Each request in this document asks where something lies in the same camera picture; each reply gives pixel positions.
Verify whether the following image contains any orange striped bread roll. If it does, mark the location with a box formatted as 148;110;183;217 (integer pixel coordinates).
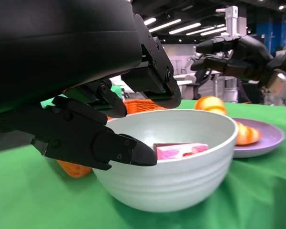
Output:
235;121;263;146
194;95;228;116

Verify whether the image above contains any lavender round plate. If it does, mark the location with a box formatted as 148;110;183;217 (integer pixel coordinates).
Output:
231;117;286;159

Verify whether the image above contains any pink layered cake slice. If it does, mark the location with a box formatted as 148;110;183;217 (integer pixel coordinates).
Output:
155;143;210;161

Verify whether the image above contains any grey round bowl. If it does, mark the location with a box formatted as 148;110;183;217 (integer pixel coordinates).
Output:
92;109;239;213

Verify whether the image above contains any orange wicker basket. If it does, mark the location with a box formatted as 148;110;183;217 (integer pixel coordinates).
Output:
56;98;167;178

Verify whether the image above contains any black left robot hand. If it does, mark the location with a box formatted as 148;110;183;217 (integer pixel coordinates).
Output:
0;0;182;171

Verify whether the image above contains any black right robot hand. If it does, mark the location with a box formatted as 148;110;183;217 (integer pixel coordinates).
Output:
190;35;275;83

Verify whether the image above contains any grey aluminium frame post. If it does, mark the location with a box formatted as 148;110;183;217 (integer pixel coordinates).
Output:
215;5;247;38

